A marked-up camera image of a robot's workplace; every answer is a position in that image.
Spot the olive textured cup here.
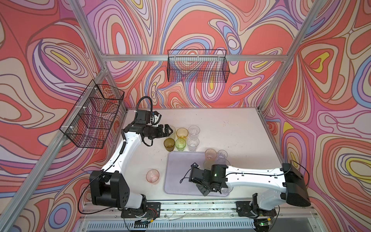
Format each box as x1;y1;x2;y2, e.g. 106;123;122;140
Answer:
163;138;175;152

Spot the pink cup back row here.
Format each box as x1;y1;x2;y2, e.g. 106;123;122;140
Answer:
205;148;217;161

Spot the clear cup front row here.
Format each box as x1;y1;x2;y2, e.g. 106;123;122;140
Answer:
187;136;200;152

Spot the clear cup row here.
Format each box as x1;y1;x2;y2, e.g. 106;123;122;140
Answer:
187;136;200;152
188;125;201;137

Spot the small clear cup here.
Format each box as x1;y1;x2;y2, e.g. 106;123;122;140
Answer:
217;150;228;159

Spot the pale yellow textured cup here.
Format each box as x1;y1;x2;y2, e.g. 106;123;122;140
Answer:
170;126;176;140

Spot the pale green textured cup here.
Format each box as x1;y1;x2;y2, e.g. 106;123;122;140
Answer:
203;160;214;170

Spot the large clear cup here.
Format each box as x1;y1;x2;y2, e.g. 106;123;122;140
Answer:
221;187;233;194

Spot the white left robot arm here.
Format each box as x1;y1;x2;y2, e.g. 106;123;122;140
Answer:
89;123;174;209

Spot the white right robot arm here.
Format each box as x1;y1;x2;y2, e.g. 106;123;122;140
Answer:
185;163;311;211

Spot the lavender tray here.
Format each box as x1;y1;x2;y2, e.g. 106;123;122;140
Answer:
163;151;230;197

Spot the pink cup near tray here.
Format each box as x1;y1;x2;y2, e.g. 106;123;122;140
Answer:
146;169;160;185

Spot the amber yellow cup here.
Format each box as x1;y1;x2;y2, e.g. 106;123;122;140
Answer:
176;128;189;141

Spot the clear cup back row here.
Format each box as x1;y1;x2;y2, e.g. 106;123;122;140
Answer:
188;125;201;137

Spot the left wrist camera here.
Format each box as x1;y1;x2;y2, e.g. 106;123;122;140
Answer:
134;110;162;126

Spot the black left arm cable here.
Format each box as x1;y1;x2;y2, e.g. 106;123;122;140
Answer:
135;96;153;117

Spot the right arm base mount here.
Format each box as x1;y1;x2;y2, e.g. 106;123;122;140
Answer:
235;201;277;219

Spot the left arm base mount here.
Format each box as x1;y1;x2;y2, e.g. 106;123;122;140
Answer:
121;202;161;219

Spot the black wire basket left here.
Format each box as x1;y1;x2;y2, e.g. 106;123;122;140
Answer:
60;80;125;149

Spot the black wire basket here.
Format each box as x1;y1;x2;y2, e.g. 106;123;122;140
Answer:
167;48;230;83
60;80;125;149

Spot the black wire basket back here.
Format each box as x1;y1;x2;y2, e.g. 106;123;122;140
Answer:
167;48;230;83

